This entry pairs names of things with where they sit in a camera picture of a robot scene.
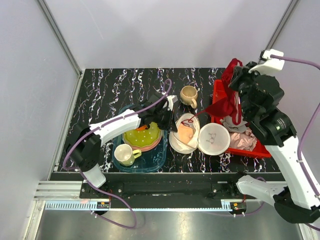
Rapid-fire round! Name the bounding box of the pink plate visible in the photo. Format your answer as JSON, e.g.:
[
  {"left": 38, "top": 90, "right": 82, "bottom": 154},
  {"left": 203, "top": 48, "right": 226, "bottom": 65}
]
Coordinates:
[{"left": 130, "top": 136, "right": 162, "bottom": 152}]

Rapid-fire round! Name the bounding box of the red bra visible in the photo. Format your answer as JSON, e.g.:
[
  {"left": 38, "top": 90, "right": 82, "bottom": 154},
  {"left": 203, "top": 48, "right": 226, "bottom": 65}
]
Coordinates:
[{"left": 181, "top": 58, "right": 243, "bottom": 127}]

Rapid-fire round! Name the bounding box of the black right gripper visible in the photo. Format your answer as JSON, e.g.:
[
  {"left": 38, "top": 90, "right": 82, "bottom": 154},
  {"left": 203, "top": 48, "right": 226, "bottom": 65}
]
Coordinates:
[{"left": 228, "top": 61, "right": 270, "bottom": 119}]

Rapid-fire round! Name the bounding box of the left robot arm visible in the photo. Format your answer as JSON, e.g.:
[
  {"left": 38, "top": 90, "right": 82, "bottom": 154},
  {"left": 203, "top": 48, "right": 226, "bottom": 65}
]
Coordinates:
[{"left": 66, "top": 92, "right": 178, "bottom": 198}]

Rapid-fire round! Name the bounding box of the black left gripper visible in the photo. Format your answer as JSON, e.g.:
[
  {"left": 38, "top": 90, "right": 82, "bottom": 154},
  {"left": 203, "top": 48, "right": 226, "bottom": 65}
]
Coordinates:
[{"left": 153, "top": 107, "right": 178, "bottom": 133}]

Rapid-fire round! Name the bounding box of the cream and yellow mug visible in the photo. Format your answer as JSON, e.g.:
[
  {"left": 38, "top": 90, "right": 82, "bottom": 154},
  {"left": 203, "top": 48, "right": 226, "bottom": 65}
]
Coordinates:
[{"left": 114, "top": 144, "right": 142, "bottom": 167}]

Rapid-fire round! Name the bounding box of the red plastic bin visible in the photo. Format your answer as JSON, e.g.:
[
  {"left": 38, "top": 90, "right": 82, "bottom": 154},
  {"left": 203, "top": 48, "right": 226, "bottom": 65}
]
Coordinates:
[{"left": 212, "top": 79, "right": 272, "bottom": 159}]

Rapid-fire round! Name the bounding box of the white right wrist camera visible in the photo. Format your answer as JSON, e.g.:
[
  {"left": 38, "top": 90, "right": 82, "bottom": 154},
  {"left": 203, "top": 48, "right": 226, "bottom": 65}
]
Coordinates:
[{"left": 248, "top": 49, "right": 285, "bottom": 76}]

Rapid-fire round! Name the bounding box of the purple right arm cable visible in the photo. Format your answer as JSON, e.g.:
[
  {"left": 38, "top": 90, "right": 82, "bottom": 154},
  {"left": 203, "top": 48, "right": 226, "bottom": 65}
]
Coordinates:
[{"left": 204, "top": 55, "right": 320, "bottom": 232}]

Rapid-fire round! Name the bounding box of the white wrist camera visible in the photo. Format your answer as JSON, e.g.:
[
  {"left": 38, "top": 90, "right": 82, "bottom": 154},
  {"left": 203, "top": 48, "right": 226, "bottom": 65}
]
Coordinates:
[
  {"left": 166, "top": 95, "right": 178, "bottom": 111},
  {"left": 248, "top": 49, "right": 285, "bottom": 76}
]

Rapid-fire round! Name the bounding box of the peach bra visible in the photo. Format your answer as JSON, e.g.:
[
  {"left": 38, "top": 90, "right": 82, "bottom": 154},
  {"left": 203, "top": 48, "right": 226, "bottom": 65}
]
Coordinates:
[{"left": 177, "top": 123, "right": 196, "bottom": 144}]

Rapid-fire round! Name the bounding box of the green polka dot bowl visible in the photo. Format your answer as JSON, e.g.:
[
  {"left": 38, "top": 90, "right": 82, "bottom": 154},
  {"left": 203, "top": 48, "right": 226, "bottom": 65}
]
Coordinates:
[{"left": 122, "top": 122, "right": 162, "bottom": 148}]

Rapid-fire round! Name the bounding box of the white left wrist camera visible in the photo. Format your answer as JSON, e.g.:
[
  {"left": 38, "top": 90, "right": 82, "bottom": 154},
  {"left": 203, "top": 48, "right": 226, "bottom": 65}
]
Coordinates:
[{"left": 166, "top": 95, "right": 178, "bottom": 111}]

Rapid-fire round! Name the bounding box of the teal transparent plastic tub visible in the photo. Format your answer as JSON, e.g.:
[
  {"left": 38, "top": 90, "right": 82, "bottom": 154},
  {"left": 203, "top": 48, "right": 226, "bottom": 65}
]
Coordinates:
[{"left": 112, "top": 104, "right": 168, "bottom": 174}]

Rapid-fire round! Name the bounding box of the pink bra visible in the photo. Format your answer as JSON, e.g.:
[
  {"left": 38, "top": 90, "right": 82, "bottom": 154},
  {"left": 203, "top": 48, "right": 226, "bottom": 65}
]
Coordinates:
[{"left": 229, "top": 127, "right": 258, "bottom": 152}]

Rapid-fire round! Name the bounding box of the orange mug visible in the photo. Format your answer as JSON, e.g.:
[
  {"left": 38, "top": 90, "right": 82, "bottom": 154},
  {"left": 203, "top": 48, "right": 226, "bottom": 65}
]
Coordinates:
[{"left": 136, "top": 125, "right": 147, "bottom": 132}]

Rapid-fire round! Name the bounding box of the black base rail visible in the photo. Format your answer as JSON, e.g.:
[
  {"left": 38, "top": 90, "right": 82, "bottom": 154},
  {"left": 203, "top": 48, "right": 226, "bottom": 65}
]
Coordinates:
[{"left": 80, "top": 173, "right": 244, "bottom": 209}]

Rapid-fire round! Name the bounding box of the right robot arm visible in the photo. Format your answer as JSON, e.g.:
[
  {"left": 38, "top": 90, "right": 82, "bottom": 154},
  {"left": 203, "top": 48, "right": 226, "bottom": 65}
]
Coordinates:
[{"left": 227, "top": 66, "right": 320, "bottom": 224}]

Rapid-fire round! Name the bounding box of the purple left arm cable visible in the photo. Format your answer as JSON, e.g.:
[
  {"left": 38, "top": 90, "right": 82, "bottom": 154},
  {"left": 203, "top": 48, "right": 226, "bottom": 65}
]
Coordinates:
[{"left": 62, "top": 78, "right": 138, "bottom": 230}]

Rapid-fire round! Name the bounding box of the grey bra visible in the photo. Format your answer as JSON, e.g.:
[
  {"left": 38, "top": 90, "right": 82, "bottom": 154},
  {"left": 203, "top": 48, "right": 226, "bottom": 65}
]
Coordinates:
[{"left": 219, "top": 116, "right": 248, "bottom": 133}]

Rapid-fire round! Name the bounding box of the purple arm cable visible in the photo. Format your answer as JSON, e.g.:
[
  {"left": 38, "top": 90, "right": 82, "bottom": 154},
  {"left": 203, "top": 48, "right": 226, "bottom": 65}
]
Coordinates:
[
  {"left": 204, "top": 55, "right": 320, "bottom": 232},
  {"left": 62, "top": 78, "right": 138, "bottom": 230}
]

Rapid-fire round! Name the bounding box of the beige ceramic mug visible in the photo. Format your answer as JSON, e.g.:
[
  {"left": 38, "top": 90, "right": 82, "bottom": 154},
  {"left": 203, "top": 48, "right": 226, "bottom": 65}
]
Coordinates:
[{"left": 180, "top": 85, "right": 198, "bottom": 109}]

